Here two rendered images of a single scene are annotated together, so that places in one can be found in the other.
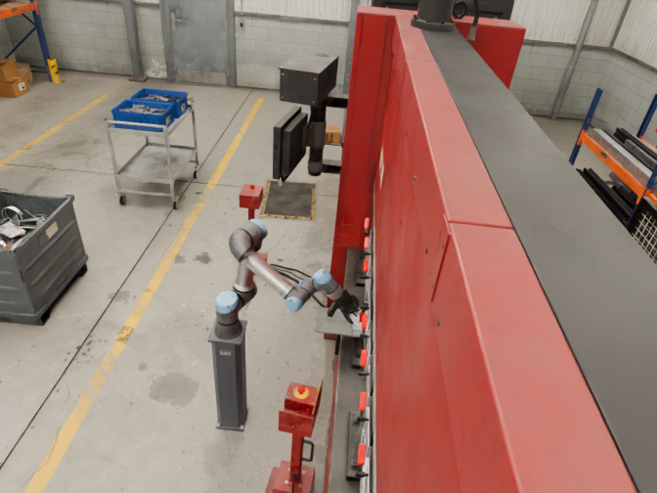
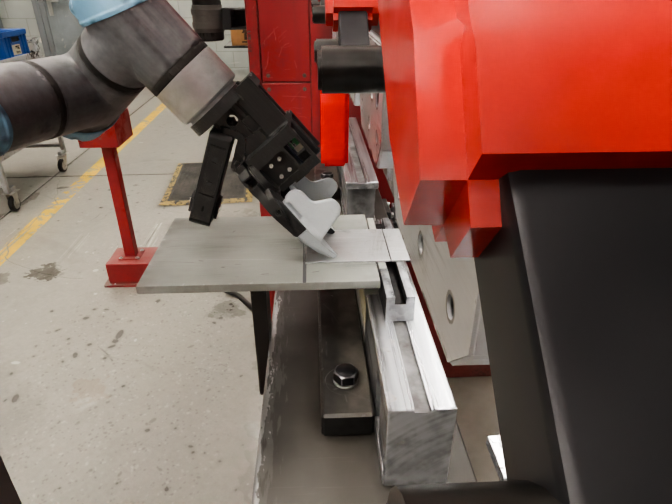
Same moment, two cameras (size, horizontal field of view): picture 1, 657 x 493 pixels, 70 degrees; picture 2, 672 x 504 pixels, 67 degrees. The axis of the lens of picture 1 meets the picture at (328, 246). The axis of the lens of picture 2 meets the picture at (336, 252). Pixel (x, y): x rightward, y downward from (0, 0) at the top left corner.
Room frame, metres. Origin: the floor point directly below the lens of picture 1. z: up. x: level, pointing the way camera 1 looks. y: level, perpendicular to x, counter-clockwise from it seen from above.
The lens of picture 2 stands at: (1.21, -0.16, 1.29)
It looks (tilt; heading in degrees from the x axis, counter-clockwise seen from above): 28 degrees down; 356
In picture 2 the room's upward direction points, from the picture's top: straight up
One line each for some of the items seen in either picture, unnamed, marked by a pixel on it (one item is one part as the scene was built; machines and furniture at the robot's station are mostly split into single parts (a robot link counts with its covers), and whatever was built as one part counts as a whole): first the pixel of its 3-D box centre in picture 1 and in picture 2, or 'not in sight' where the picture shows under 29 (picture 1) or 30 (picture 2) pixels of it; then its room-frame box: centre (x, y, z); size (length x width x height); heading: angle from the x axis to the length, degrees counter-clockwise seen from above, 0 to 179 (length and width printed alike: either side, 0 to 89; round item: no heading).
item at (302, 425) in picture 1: (300, 405); not in sight; (1.44, 0.06, 0.75); 0.20 x 0.16 x 0.18; 171
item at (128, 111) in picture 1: (144, 115); not in sight; (4.57, 1.97, 0.92); 0.50 x 0.36 x 0.18; 90
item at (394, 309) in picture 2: not in sight; (387, 262); (1.75, -0.26, 0.99); 0.20 x 0.03 x 0.03; 179
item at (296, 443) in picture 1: (297, 449); not in sight; (1.44, 0.06, 0.39); 0.05 x 0.05 x 0.54; 81
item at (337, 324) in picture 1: (342, 322); (265, 249); (1.77, -0.11, 1.00); 0.26 x 0.18 x 0.01; 89
